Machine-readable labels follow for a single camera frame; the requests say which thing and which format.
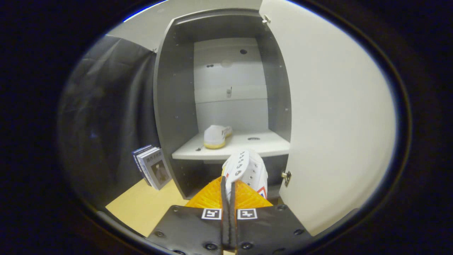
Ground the grey cover book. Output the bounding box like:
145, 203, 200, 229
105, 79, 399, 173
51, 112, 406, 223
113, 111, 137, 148
139, 149, 172, 191

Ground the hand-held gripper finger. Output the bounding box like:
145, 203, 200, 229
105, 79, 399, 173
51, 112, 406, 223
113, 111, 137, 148
229, 180, 314, 255
147, 176, 230, 255

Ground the blue cover book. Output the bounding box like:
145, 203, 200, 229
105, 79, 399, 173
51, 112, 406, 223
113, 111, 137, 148
132, 144, 153, 185

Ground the white shoe with eyelets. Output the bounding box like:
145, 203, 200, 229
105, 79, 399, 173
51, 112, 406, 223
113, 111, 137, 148
222, 149, 268, 201

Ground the white shoe with yellow sole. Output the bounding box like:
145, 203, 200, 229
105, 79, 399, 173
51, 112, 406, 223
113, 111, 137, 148
203, 125, 233, 149

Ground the white cabinet shelf board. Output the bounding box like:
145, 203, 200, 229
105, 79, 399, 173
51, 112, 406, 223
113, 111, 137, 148
172, 130, 291, 160

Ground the grey shoe cabinet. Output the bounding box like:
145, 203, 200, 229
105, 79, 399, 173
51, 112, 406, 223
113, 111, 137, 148
153, 9, 292, 200

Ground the white shoe cabinet door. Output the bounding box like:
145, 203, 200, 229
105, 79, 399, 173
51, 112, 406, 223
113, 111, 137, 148
259, 0, 396, 236

